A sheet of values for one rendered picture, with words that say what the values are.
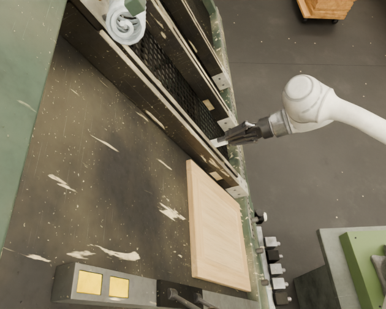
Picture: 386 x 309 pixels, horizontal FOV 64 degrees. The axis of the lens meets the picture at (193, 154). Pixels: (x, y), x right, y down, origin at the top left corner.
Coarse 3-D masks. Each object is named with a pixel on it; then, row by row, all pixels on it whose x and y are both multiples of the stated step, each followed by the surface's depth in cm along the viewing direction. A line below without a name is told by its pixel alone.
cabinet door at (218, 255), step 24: (192, 168) 102; (192, 192) 97; (216, 192) 118; (192, 216) 93; (216, 216) 111; (240, 216) 138; (192, 240) 90; (216, 240) 105; (240, 240) 128; (192, 264) 86; (216, 264) 98; (240, 264) 120; (240, 288) 112
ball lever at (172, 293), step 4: (168, 288) 64; (168, 292) 63; (172, 292) 63; (176, 292) 64; (168, 296) 63; (172, 296) 63; (176, 296) 63; (180, 300) 62; (184, 300) 62; (184, 304) 61; (188, 304) 61; (192, 304) 61; (192, 308) 60; (196, 308) 60; (200, 308) 60; (208, 308) 58; (212, 308) 58; (216, 308) 59
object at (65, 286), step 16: (64, 272) 45; (96, 272) 48; (112, 272) 52; (64, 288) 44; (128, 288) 54; (144, 288) 58; (96, 304) 50; (112, 304) 52; (128, 304) 53; (144, 304) 57; (224, 304) 90; (240, 304) 102; (256, 304) 117
